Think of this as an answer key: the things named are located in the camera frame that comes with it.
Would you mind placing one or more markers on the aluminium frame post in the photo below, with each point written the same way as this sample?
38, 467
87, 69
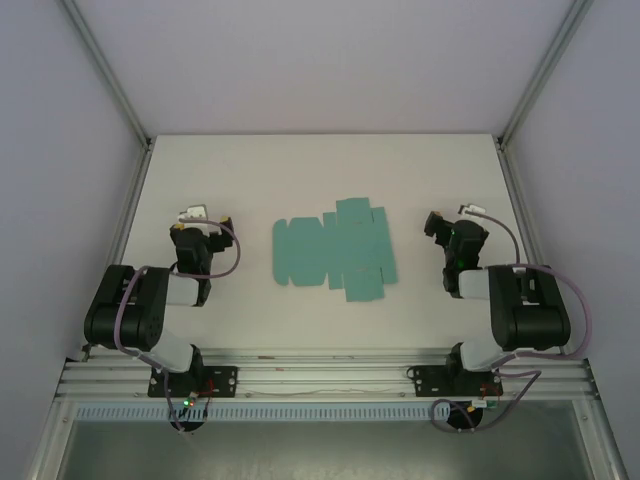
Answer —
109, 75
542, 75

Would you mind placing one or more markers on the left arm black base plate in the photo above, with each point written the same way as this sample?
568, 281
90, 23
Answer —
225, 380

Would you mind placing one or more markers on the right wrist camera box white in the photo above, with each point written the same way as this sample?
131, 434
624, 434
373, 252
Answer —
472, 207

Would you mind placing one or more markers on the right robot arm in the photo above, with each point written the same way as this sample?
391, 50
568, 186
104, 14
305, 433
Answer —
525, 310

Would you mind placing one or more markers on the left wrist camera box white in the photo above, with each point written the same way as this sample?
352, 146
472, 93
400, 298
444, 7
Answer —
194, 211

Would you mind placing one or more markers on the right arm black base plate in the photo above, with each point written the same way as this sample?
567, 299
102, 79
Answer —
430, 380

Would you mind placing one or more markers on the aluminium mounting rail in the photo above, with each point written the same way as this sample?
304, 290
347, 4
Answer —
320, 370

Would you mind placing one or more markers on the grey metal sheet panel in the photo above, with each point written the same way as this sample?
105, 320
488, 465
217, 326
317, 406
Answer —
320, 452

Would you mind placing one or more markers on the aluminium lower frame bar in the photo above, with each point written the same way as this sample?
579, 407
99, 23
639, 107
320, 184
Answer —
605, 440
47, 440

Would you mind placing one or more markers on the teal paper box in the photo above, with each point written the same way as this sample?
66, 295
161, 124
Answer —
335, 250

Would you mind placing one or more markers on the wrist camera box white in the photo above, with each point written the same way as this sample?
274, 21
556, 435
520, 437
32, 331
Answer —
194, 211
472, 207

